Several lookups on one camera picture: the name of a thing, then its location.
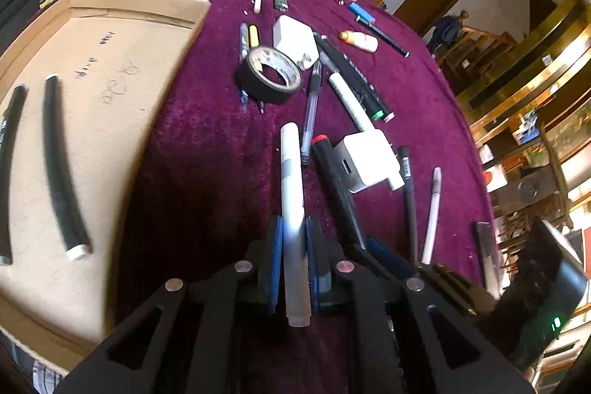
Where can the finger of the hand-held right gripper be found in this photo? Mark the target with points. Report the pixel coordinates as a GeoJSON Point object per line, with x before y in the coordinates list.
{"type": "Point", "coordinates": [461, 290]}
{"type": "Point", "coordinates": [390, 258]}

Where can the black marker with white print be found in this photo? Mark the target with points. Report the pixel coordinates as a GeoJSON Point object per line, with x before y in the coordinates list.
{"type": "Point", "coordinates": [7, 163]}

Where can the black marker with white end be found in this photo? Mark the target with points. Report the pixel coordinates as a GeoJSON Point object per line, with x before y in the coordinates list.
{"type": "Point", "coordinates": [60, 163]}

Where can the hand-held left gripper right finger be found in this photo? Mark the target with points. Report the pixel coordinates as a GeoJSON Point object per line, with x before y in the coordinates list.
{"type": "Point", "coordinates": [312, 258]}

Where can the small white bottle orange cap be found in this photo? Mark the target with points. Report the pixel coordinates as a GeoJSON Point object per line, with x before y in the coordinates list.
{"type": "Point", "coordinates": [362, 41]}

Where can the yellow pen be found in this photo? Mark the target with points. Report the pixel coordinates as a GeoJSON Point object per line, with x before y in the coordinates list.
{"type": "Point", "coordinates": [253, 36]}

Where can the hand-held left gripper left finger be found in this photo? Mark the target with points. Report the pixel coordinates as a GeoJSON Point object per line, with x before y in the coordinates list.
{"type": "Point", "coordinates": [275, 258]}

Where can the long black pen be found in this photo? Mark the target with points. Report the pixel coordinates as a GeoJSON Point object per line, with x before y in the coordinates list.
{"type": "Point", "coordinates": [385, 37]}

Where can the wooden chair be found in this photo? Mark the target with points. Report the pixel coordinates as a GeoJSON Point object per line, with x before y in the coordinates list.
{"type": "Point", "coordinates": [480, 52]}

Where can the blue pen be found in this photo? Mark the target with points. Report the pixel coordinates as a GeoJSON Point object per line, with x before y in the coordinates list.
{"type": "Point", "coordinates": [361, 12]}
{"type": "Point", "coordinates": [243, 43]}

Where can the grey and black pen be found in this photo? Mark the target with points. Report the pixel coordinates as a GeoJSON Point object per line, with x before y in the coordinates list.
{"type": "Point", "coordinates": [487, 255]}

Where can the plain white marker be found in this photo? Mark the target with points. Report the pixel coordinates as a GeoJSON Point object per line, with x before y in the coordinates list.
{"type": "Point", "coordinates": [351, 101]}

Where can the black tape roll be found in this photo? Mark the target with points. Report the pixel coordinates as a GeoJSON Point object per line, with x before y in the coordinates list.
{"type": "Point", "coordinates": [251, 82]}

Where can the silver pen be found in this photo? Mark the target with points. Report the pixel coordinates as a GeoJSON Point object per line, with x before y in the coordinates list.
{"type": "Point", "coordinates": [432, 209]}

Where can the white charger adapter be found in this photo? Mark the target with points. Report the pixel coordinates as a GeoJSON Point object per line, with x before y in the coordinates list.
{"type": "Point", "coordinates": [293, 36]}
{"type": "Point", "coordinates": [364, 158]}

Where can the purple velvet tablecloth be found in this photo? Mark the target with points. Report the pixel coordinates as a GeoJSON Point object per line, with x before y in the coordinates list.
{"type": "Point", "coordinates": [217, 154]}

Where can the black marker with pink tip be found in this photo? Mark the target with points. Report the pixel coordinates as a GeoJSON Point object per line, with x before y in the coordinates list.
{"type": "Point", "coordinates": [364, 73]}

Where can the thin black pen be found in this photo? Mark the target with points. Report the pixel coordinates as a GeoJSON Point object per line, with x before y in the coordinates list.
{"type": "Point", "coordinates": [408, 200]}

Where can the clear gel pen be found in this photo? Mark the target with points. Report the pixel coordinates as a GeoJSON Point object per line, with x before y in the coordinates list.
{"type": "Point", "coordinates": [311, 108]}

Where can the cardboard tray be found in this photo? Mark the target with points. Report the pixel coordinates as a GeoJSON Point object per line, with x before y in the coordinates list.
{"type": "Point", "coordinates": [115, 52]}

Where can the white marker with grey band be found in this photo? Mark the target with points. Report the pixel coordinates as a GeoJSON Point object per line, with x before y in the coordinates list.
{"type": "Point", "coordinates": [293, 191]}

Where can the black marker with red cap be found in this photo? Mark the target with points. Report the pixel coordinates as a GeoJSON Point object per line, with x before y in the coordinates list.
{"type": "Point", "coordinates": [334, 177]}

